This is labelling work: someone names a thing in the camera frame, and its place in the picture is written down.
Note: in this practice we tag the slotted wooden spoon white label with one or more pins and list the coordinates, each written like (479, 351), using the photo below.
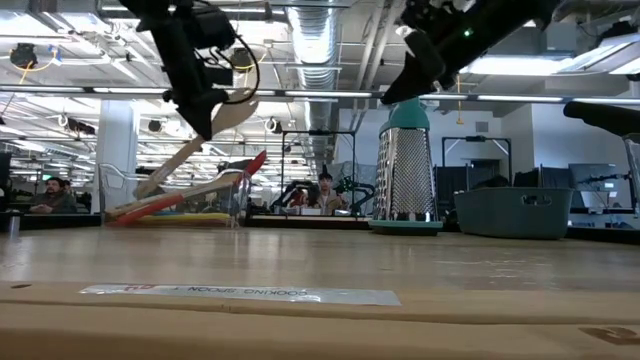
(450, 300)

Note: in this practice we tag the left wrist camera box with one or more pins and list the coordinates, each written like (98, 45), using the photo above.
(215, 27)

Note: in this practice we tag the teal plastic bin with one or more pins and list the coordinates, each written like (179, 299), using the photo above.
(510, 215)

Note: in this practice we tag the steel box grater teal trim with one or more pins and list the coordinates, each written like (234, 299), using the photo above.
(405, 170)

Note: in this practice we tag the background robot arm teal joints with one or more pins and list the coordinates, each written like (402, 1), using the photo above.
(360, 187)

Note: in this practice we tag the long LED light bar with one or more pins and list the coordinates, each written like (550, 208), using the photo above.
(125, 90)

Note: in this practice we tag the person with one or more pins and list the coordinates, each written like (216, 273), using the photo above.
(327, 192)
(52, 197)

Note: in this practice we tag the red silicone spoon steel shaft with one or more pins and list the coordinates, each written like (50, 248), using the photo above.
(150, 210)

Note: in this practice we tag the silver spiral air duct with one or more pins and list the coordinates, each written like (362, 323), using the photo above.
(317, 60)

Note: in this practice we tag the small clear plastic bin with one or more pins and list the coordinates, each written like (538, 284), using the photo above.
(107, 180)

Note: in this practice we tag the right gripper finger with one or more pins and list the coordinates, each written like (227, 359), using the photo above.
(420, 65)

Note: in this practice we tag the large clear plastic bin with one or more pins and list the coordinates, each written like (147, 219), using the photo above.
(632, 165)

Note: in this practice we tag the black stand frame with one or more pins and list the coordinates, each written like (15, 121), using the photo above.
(475, 138)

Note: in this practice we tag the grey background monitor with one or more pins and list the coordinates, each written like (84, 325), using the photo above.
(592, 175)

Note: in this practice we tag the white square column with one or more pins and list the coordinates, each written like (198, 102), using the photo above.
(117, 150)

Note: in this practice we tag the light wooden solid spoon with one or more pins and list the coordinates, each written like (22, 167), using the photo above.
(235, 112)

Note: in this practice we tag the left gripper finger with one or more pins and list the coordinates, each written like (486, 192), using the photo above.
(200, 110)

